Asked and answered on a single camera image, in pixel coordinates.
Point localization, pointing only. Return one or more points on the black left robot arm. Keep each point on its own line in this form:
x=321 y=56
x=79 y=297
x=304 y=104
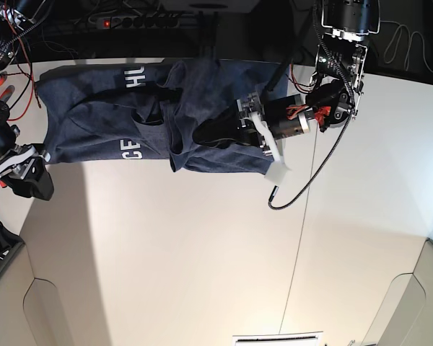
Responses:
x=330 y=99

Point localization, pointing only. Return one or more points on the blue grey t-shirt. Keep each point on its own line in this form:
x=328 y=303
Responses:
x=149 y=111

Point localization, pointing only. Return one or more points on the red grey pliers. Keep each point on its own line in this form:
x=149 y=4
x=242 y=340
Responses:
x=6 y=91

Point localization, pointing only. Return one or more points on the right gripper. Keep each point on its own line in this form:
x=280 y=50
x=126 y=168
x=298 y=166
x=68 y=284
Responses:
x=23 y=169

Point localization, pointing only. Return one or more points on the black power strip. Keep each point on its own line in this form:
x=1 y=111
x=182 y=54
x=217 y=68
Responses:
x=137 y=22

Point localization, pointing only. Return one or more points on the grey side panel right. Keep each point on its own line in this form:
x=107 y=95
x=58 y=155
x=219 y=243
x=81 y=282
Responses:
x=405 y=316

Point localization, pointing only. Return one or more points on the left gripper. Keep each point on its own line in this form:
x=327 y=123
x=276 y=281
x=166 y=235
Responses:
x=254 y=122

